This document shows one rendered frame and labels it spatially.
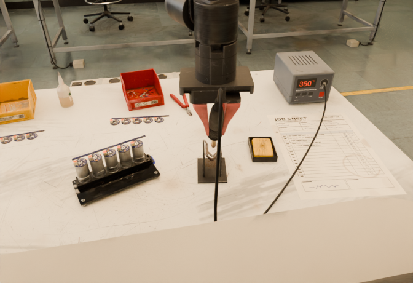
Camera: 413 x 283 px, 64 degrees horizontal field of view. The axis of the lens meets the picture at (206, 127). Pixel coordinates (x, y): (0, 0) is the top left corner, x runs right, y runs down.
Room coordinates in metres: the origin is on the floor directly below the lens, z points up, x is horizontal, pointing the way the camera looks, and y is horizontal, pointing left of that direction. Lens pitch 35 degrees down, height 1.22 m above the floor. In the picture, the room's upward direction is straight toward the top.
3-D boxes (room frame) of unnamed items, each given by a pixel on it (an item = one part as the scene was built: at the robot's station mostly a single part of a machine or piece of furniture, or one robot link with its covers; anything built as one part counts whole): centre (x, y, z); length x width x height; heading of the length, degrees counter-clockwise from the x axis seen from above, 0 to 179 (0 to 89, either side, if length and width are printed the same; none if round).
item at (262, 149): (0.58, -0.13, 0.76); 0.07 x 0.05 x 0.02; 2
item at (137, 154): (0.53, 0.14, 0.79); 0.02 x 0.02 x 0.05
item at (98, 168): (0.49, 0.21, 0.79); 0.02 x 0.02 x 0.05
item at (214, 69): (0.42, -0.01, 1.03); 0.10 x 0.07 x 0.07; 92
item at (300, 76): (0.86, -0.27, 0.80); 0.15 x 0.12 x 0.10; 8
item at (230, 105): (0.42, -0.01, 0.96); 0.07 x 0.07 x 0.09; 2
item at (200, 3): (0.43, -0.01, 1.09); 0.07 x 0.06 x 0.07; 30
